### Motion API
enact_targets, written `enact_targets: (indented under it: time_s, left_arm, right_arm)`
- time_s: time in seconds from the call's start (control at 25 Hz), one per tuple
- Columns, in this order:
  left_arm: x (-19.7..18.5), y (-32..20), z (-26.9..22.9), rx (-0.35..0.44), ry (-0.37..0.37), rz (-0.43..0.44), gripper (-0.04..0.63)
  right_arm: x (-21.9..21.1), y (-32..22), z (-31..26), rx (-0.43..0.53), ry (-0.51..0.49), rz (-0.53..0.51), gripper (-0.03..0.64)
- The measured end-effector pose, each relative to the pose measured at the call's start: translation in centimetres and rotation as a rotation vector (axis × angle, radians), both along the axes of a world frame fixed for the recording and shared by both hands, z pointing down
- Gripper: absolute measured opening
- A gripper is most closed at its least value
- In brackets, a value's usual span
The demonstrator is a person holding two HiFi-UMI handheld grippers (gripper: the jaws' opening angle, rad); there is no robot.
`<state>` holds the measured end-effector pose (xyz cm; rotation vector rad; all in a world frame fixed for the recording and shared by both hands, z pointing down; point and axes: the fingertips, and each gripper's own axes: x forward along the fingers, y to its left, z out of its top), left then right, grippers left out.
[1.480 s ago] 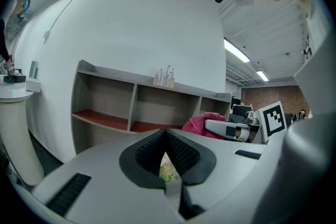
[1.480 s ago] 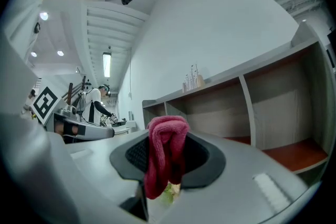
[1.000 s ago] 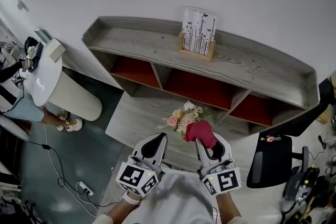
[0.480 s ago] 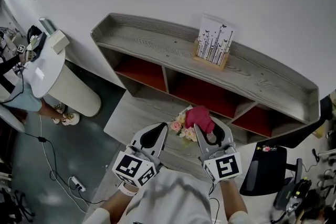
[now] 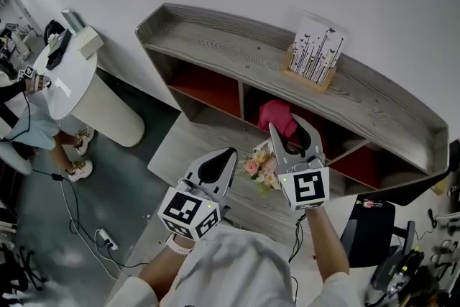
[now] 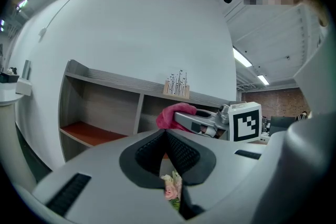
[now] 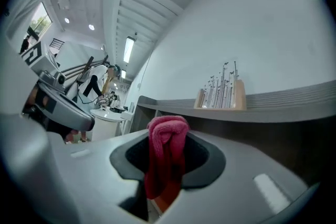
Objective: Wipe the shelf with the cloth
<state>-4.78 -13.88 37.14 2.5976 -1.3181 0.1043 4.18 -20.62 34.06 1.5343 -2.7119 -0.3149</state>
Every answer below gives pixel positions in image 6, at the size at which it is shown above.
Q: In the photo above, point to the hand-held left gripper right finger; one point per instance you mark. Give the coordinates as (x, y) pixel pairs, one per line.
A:
(225, 170)

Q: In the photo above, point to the grey picture frame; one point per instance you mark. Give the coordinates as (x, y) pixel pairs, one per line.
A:
(26, 70)

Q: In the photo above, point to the white box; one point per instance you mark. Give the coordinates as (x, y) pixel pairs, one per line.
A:
(23, 86)

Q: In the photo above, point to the black box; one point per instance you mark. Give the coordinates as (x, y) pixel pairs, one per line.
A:
(9, 77)

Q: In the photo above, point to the pink cloth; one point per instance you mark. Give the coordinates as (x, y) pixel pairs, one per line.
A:
(166, 118)

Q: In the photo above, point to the white round stand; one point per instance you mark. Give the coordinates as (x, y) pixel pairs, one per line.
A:
(10, 126)

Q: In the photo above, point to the long ceiling light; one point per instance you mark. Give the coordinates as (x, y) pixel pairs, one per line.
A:
(263, 79)
(242, 57)

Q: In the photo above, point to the grey wooden shelf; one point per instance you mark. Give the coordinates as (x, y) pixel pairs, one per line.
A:
(110, 107)

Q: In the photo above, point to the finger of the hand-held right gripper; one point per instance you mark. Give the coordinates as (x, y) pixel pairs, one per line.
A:
(206, 112)
(187, 120)

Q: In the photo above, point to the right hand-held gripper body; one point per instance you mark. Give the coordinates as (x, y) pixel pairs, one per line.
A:
(245, 123)

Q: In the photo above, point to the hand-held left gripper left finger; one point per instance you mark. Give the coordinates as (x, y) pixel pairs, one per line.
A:
(105, 165)

